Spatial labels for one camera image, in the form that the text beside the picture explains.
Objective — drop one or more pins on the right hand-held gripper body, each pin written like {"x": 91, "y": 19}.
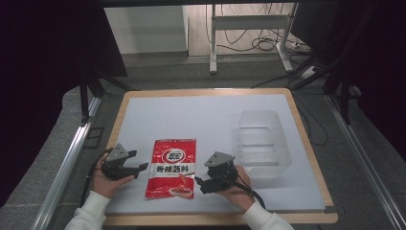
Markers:
{"x": 220, "y": 174}

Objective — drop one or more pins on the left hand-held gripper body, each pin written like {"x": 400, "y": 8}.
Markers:
{"x": 115, "y": 161}

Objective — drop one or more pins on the red seasoning packet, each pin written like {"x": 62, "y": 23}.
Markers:
{"x": 172, "y": 168}

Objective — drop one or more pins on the clear plastic container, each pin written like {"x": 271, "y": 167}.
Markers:
{"x": 263, "y": 143}

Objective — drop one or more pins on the person's left hand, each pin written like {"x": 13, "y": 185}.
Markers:
{"x": 105, "y": 183}

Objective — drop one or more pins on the person's right hand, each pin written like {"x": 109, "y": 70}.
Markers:
{"x": 237, "y": 193}

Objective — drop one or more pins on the white mat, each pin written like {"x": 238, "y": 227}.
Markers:
{"x": 210, "y": 134}

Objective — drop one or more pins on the black metal stand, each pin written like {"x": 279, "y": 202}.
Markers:
{"x": 344, "y": 96}
{"x": 84, "y": 96}

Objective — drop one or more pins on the dark curtain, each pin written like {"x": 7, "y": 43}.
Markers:
{"x": 41, "y": 89}
{"x": 373, "y": 73}

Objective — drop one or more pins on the white cabinet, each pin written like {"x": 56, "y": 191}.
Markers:
{"x": 145, "y": 30}

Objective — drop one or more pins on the white power strip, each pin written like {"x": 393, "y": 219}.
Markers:
{"x": 309, "y": 72}

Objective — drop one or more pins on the aluminium rail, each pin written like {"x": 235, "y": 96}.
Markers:
{"x": 367, "y": 159}
{"x": 63, "y": 166}

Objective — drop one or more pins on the white metal desk frame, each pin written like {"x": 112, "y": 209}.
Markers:
{"x": 249, "y": 30}

